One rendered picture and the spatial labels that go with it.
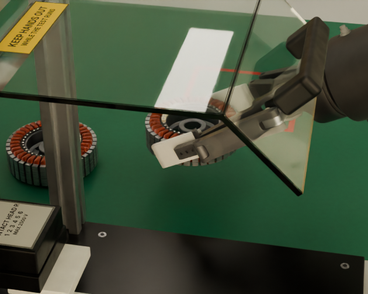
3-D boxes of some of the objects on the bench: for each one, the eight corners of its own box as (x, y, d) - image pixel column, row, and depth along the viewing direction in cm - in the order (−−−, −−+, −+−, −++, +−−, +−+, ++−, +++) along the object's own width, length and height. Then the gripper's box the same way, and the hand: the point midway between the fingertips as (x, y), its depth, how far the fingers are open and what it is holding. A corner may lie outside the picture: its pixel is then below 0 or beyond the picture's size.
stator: (6, 192, 102) (2, 167, 100) (11, 142, 111) (7, 118, 109) (99, 186, 103) (97, 160, 101) (97, 137, 112) (95, 113, 110)
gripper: (319, 165, 80) (148, 209, 94) (389, 66, 98) (236, 116, 112) (285, 96, 78) (115, 152, 92) (363, 9, 96) (210, 66, 110)
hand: (193, 128), depth 101 cm, fingers closed on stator, 11 cm apart
